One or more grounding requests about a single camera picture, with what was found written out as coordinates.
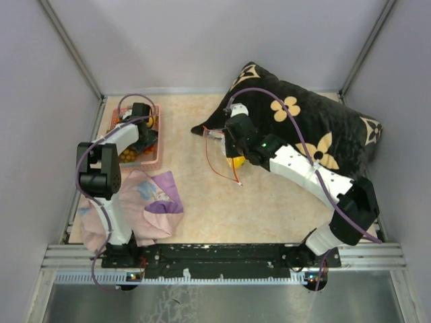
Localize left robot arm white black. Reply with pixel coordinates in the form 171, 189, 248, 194
75, 103, 158, 268

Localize yellow lemon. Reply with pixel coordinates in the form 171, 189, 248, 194
226, 156, 246, 168

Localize white slotted cable duct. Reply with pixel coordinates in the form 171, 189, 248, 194
54, 269, 308, 285

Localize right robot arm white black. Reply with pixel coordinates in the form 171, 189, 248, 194
224, 114, 379, 266

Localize black pillow cream flowers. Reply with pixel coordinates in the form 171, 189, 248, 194
191, 61, 383, 179

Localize pink purple cloth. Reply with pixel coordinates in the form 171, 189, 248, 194
77, 170, 184, 252

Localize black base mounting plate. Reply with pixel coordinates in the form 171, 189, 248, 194
102, 244, 323, 279

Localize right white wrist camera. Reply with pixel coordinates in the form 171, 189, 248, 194
230, 103, 248, 118

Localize clear zip bag orange zipper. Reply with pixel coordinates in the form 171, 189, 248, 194
203, 127, 242, 186

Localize pink plastic basket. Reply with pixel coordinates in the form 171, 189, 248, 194
119, 104, 162, 172

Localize aluminium frame rail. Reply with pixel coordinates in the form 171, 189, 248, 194
41, 242, 407, 271

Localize orange fruit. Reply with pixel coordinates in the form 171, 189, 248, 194
145, 115, 157, 129

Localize brown longan bunch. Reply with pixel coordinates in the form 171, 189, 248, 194
119, 149, 139, 163

